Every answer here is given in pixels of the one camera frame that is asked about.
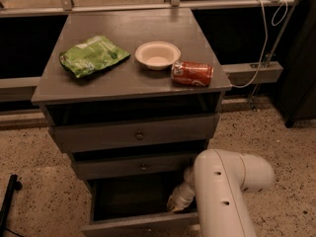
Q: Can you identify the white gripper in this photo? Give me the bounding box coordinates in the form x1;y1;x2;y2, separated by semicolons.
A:
167;182;195;212

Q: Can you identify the grey bottom drawer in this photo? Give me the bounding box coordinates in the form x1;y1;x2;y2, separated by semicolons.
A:
82;171;198;237

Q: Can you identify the grey drawer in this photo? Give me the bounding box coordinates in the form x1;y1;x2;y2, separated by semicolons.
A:
82;171;198;237
50;114;219;153
71;150;198;180

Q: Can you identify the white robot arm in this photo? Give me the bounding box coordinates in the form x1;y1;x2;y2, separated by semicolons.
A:
167;149;275;237

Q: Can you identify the grey middle drawer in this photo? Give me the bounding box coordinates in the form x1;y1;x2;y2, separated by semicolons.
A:
71;150;198;180

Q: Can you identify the grey top drawer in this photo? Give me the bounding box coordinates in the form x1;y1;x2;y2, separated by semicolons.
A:
50;114;219;153

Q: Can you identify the grey wooden drawer cabinet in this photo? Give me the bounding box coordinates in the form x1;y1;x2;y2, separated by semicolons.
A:
32;9;231;189

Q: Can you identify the slanted metal pole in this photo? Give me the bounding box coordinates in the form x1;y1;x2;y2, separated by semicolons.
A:
245;0;299;112

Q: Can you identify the red soda can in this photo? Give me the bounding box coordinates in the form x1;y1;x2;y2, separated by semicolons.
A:
171;60;213;87

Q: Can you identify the white paper bowl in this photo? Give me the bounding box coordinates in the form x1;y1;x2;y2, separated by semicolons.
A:
135;41;181;70

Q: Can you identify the dark cabinet at right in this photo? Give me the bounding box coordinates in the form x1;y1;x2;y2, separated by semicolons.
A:
276;0;316;127

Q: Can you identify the green chip bag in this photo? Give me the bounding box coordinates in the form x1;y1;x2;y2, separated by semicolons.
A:
59;36;130;78

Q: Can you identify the black floor stand leg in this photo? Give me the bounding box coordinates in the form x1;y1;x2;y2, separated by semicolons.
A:
0;174;22;237

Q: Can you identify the grey metal railing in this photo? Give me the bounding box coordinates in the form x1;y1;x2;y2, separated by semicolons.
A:
0;0;282;104

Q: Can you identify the white cable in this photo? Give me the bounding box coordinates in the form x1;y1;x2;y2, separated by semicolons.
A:
230;0;288;90

